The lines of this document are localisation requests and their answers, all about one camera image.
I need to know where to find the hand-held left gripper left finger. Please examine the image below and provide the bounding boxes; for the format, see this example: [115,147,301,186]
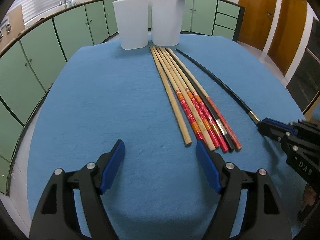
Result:
[29,139,126,240]

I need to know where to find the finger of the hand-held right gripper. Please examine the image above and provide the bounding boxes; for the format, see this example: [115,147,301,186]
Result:
[258,123,288,143]
[261,117,297,134]

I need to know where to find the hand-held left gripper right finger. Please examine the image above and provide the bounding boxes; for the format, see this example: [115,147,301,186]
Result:
[196,140,293,240]

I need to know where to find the long black chopstick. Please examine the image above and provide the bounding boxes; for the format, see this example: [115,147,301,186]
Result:
[176,48,262,125]

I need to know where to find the red-brown chopstick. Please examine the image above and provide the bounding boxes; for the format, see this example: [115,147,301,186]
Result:
[165,47,242,148]

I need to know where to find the plain bamboo chopstick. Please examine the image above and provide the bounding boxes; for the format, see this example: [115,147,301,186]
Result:
[150,46,192,146]

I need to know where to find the translucent white plastic cup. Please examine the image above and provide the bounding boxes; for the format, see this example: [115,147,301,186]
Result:
[149,0,185,46]
[112,0,150,50]

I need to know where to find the person's right hand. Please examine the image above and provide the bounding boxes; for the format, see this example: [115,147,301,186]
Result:
[302,182,317,205]

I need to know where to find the dark glass cabinet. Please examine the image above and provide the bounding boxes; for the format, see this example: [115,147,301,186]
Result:
[286,17,320,115]

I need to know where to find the blue table cloth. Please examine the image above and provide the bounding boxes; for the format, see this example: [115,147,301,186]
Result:
[27,34,307,240]

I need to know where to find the wooden door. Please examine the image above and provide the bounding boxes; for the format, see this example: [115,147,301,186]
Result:
[268,0,308,75]
[237,0,278,50]

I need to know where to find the green kitchen base cabinets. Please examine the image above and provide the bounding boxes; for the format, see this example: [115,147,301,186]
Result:
[0,0,245,195]

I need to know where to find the brown cardboard board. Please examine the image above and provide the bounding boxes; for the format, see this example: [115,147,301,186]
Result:
[0,5,25,50]

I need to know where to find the white window blinds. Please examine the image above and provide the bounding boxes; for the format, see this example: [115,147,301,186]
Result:
[22,0,73,23]

